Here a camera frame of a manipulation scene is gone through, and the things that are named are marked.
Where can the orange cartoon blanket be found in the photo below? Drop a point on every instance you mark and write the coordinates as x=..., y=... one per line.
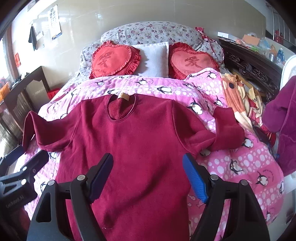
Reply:
x=247, y=105

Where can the white plastic chair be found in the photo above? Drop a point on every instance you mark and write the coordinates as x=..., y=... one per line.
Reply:
x=288, y=71

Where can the dark wooden side table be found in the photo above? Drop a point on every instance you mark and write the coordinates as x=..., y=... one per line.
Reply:
x=30, y=93

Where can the white square pillow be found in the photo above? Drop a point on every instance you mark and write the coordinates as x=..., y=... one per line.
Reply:
x=154, y=61

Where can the red box by bed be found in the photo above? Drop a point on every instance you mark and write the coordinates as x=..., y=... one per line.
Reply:
x=52, y=93

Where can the left red heart pillow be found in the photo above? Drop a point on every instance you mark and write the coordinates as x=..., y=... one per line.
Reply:
x=114, y=59

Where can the dark hanging cloth on wall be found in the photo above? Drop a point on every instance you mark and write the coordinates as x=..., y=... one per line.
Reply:
x=32, y=38

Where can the purple fleece garment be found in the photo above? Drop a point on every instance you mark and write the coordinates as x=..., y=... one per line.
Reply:
x=279, y=117

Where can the right red heart pillow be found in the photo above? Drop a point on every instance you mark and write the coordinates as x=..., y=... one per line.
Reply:
x=183, y=60

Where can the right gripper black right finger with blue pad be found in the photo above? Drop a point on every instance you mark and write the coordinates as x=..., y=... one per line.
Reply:
x=245, y=219

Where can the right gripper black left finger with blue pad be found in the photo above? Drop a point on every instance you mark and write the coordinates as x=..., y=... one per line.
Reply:
x=51, y=221

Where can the floral bolster pillow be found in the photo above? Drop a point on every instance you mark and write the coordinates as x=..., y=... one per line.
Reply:
x=153, y=32

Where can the dark red fleece sweater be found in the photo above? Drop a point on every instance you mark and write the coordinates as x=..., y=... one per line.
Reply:
x=145, y=197

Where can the wall calendar poster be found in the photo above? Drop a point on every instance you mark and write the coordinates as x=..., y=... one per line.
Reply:
x=55, y=27

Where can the pink penguin blanket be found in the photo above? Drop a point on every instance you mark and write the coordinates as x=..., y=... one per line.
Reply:
x=200, y=92

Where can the dark carved wooden headboard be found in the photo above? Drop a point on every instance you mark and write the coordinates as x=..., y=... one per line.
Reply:
x=253, y=67

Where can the red heart pillow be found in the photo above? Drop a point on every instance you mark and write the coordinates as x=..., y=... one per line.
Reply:
x=114, y=59
x=183, y=60

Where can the red wall sticker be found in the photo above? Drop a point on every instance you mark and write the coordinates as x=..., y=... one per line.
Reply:
x=17, y=60

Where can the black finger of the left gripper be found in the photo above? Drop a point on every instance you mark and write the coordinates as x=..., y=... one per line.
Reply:
x=34, y=165

